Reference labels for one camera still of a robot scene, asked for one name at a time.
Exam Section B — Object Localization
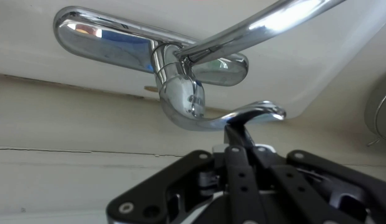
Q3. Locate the chrome round sink cap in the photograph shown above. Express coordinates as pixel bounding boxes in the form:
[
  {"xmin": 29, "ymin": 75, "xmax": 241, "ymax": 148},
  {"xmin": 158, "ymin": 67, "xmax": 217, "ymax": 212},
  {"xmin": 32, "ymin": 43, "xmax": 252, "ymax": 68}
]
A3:
[{"xmin": 363, "ymin": 73, "xmax": 386, "ymax": 144}]

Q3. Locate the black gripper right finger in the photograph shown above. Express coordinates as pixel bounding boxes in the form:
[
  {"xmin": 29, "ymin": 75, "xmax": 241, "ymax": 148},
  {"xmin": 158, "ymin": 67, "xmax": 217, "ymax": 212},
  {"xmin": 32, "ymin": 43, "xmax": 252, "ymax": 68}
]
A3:
[{"xmin": 241, "ymin": 124, "xmax": 386, "ymax": 224}]

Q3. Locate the chrome kitchen faucet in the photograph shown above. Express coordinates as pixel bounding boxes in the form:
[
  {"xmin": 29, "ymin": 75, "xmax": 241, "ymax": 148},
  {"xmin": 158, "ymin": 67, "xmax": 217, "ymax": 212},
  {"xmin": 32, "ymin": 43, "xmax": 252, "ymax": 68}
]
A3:
[{"xmin": 52, "ymin": 0, "xmax": 347, "ymax": 131}]

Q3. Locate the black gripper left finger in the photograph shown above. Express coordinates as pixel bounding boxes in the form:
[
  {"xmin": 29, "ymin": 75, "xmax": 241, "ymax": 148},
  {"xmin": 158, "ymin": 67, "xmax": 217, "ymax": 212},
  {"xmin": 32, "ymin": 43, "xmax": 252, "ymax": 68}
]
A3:
[{"xmin": 104, "ymin": 123, "xmax": 265, "ymax": 224}]

